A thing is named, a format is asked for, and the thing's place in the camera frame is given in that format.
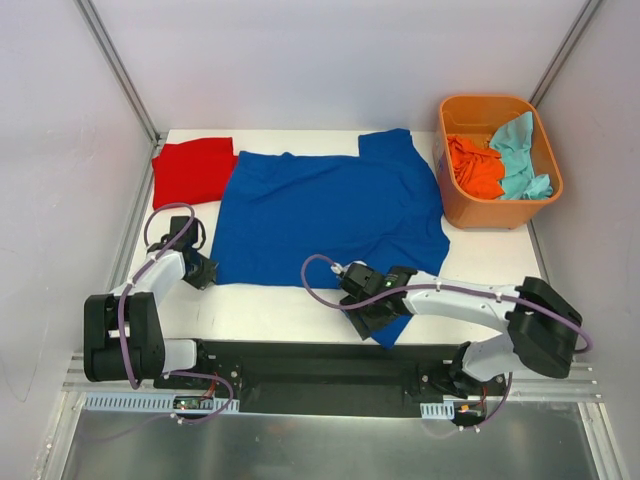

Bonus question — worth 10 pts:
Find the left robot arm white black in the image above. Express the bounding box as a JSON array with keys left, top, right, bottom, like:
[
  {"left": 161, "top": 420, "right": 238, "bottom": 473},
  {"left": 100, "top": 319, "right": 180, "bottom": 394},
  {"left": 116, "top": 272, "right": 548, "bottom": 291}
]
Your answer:
[{"left": 83, "top": 216, "right": 217, "bottom": 389}]

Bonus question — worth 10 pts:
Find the left aluminium frame post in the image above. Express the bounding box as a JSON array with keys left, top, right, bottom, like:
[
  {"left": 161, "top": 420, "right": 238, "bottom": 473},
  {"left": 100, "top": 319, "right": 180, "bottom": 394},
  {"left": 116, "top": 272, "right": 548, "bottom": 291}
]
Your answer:
[{"left": 73, "top": 0, "right": 163, "bottom": 145}]

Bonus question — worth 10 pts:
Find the aluminium rail front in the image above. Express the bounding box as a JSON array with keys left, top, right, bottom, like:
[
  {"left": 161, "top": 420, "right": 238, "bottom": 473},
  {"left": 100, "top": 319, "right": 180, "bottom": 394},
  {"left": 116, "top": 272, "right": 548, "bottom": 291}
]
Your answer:
[{"left": 61, "top": 353, "right": 603, "bottom": 403}]

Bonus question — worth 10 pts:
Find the grey cable duct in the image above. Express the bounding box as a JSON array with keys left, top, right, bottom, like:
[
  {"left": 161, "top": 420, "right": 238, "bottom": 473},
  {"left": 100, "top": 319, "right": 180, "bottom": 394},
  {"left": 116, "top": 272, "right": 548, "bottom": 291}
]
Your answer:
[
  {"left": 84, "top": 393, "right": 240, "bottom": 416},
  {"left": 419, "top": 401, "right": 455, "bottom": 420}
]

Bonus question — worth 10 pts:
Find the blue t shirt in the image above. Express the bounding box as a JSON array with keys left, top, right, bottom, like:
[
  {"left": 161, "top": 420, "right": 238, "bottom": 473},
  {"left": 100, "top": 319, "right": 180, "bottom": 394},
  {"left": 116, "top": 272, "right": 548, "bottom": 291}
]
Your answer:
[{"left": 211, "top": 129, "right": 449, "bottom": 343}]

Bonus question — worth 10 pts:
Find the right grey cable duct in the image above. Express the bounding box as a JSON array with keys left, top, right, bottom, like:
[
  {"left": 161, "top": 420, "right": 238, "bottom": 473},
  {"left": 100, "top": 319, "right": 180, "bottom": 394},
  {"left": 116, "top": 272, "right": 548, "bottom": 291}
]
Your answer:
[{"left": 419, "top": 401, "right": 455, "bottom": 420}]

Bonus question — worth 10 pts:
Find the teal t shirt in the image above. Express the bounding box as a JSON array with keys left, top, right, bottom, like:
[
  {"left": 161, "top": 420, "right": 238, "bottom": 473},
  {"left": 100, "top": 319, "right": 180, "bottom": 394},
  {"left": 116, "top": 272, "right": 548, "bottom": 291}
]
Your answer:
[{"left": 489, "top": 111, "right": 553, "bottom": 201}]

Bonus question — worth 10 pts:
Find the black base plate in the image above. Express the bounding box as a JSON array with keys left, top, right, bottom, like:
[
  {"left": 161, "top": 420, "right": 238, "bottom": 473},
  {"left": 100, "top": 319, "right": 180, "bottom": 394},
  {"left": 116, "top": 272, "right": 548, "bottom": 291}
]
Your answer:
[{"left": 154, "top": 339, "right": 511, "bottom": 416}]

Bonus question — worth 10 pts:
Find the orange plastic bin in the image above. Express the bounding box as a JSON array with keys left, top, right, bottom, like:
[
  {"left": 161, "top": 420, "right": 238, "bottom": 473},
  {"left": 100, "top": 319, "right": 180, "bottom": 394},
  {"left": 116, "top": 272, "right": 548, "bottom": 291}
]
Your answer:
[{"left": 433, "top": 94, "right": 564, "bottom": 229}]

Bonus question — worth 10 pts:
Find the right aluminium frame post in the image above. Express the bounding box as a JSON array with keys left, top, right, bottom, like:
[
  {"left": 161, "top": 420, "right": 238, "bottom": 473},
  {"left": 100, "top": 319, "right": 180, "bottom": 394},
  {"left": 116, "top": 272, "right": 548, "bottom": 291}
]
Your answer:
[{"left": 529, "top": 0, "right": 606, "bottom": 107}]

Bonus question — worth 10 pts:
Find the aluminium frame post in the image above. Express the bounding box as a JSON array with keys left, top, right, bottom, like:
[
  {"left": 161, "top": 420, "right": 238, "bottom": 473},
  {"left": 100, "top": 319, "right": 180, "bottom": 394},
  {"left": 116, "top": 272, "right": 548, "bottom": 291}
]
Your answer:
[
  {"left": 529, "top": 0, "right": 606, "bottom": 107},
  {"left": 73, "top": 0, "right": 163, "bottom": 145}
]

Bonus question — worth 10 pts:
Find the folded red t shirt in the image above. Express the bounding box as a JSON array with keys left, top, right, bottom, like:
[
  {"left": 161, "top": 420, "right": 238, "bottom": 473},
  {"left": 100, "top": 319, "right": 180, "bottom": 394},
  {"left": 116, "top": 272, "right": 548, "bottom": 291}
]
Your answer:
[{"left": 151, "top": 137, "right": 238, "bottom": 209}]

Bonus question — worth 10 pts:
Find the orange t shirt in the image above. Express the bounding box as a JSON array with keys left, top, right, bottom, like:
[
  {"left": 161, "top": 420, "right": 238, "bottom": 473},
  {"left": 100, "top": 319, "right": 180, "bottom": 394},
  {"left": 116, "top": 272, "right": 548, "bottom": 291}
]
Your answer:
[{"left": 447, "top": 135, "right": 505, "bottom": 200}]

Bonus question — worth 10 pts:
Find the left grey cable duct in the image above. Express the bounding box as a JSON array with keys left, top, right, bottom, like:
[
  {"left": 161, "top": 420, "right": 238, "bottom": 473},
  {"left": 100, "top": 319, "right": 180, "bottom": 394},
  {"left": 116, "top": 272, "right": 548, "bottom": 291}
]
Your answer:
[{"left": 84, "top": 393, "right": 240, "bottom": 416}]

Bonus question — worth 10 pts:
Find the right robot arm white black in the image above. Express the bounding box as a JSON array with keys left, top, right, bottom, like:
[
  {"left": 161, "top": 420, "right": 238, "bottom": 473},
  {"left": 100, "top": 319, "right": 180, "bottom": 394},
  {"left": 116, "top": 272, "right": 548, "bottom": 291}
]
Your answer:
[{"left": 338, "top": 262, "right": 582, "bottom": 398}]

